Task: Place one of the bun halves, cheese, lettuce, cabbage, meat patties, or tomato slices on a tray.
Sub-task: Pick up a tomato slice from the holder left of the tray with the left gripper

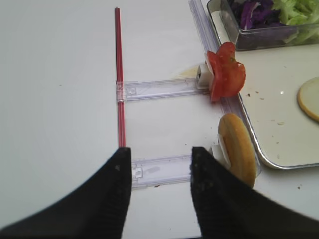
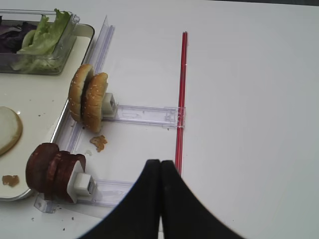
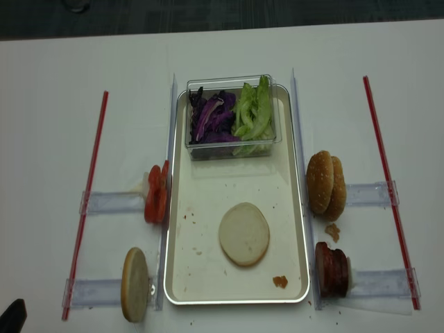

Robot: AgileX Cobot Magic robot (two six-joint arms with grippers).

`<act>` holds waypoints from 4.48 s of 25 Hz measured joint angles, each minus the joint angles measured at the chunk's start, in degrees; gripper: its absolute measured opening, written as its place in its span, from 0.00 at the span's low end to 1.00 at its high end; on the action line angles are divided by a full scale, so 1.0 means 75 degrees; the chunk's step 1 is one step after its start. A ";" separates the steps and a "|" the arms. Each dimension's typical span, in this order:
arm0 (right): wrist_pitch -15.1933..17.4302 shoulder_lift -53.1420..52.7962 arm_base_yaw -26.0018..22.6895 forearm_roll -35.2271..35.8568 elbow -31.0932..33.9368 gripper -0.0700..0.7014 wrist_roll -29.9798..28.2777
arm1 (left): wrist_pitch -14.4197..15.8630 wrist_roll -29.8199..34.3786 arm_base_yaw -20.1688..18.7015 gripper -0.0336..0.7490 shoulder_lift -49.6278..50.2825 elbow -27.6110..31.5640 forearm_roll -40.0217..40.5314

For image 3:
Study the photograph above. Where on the right red strip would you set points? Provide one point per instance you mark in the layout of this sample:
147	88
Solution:
415	292

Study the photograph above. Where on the bun bottom on tray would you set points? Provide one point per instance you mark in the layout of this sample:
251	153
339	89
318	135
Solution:
244	234

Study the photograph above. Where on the right long clear rail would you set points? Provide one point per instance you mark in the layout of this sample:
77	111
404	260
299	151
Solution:
306	211

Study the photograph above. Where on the white rectangular tray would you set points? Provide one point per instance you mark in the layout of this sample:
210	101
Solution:
197	272

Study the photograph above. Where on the rear sesame bun top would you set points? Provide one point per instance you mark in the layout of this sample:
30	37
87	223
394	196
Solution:
339	193

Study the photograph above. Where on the front sesame bun top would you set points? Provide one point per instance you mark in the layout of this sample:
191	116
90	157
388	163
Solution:
320	181

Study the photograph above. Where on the clear plastic salad container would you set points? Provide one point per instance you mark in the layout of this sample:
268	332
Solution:
233	85

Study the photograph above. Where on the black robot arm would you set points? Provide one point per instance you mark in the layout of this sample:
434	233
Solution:
14	317

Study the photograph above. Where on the white tomato pusher block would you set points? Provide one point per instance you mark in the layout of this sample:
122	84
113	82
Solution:
142	187

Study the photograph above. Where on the green lettuce leaves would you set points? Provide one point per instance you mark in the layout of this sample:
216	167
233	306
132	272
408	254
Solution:
253	122

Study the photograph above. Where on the clear tomato holder rail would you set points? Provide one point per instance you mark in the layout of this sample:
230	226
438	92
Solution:
114	203

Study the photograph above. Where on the rear meat patties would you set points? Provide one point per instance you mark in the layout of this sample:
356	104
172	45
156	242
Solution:
339	281

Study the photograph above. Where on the upright bun bottom slice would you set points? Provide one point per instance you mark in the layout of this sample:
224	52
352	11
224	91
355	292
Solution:
134	286

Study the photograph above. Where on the front meat patty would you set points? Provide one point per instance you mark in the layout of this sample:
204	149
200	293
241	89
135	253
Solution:
323	267

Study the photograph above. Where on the clear bun top holder rail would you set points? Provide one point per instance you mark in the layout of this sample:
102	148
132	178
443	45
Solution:
377	194

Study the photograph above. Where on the clear bun bottom holder rail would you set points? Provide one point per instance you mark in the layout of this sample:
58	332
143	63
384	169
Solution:
82	293

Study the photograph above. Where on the red strip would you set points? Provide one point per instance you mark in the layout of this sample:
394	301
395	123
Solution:
84	204
415	292

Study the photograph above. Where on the white patty pusher block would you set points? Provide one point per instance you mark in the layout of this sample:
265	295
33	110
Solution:
350	274

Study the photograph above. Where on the purple cabbage leaves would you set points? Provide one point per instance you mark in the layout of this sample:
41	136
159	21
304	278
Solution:
212	118

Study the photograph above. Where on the clear patty holder rail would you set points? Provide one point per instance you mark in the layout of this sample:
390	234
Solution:
395	283

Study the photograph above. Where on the left long clear rail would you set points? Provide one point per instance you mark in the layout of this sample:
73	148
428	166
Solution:
159	289

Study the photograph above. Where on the meat crumb on table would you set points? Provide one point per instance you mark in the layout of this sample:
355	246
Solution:
333	231

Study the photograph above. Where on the clear bun holder rail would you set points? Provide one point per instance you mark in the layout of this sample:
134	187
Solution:
377	194
82	293

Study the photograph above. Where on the left red strip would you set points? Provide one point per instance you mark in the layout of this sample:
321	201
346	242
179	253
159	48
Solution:
84	204

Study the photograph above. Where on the dark round floor object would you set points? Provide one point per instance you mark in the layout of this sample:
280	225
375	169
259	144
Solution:
77	6

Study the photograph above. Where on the long clear rail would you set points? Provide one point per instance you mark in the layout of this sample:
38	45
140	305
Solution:
306	211
159	289

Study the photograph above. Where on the meat crumb on tray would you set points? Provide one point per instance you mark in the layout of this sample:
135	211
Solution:
280	281

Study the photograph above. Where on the sesame bun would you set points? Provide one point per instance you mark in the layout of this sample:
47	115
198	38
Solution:
339	193
320	181

